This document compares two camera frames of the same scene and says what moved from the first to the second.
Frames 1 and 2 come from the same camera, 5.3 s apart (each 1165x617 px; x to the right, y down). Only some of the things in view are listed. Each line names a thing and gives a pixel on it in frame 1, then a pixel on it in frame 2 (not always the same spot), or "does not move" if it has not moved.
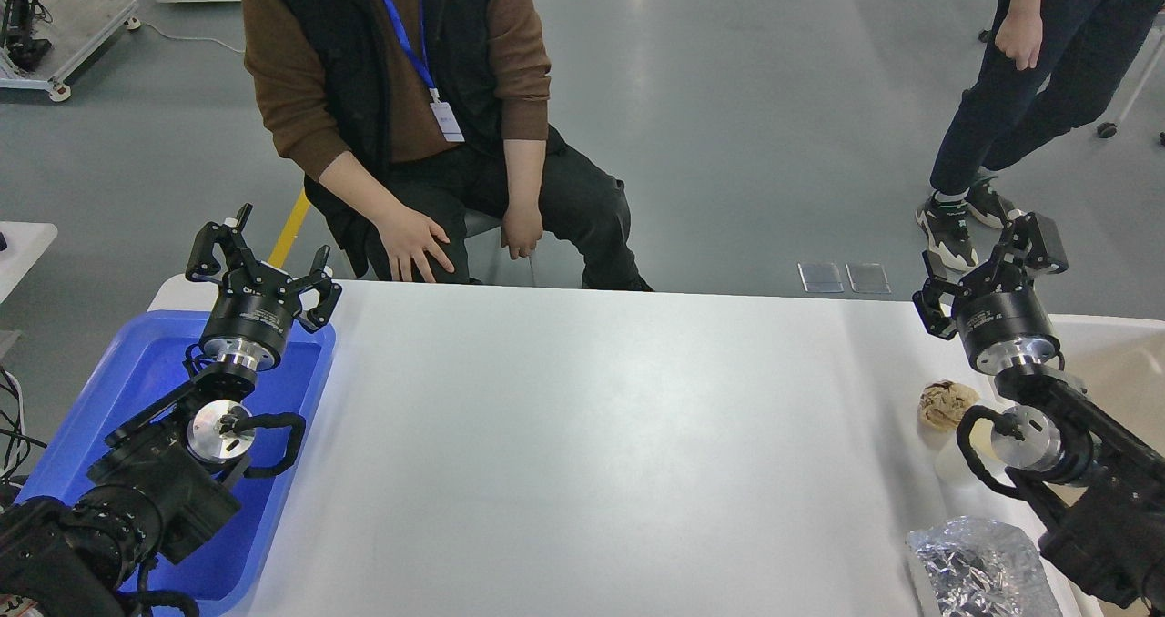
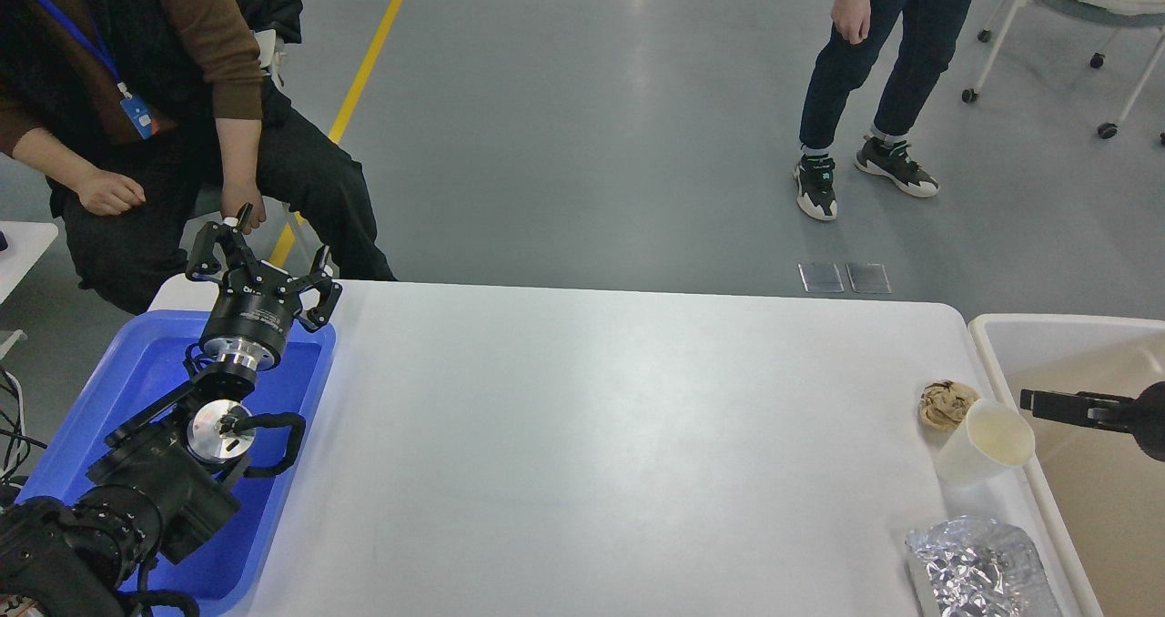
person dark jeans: (1062, 38) → (935, 1)
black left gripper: (255, 308) does not move
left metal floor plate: (821, 277) does not move
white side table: (25, 243) does not move
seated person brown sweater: (415, 97) → (136, 86)
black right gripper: (1002, 320) → (1143, 417)
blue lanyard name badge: (443, 116) → (138, 114)
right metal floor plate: (867, 278) does not move
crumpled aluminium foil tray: (984, 569) does not move
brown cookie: (942, 403) does not move
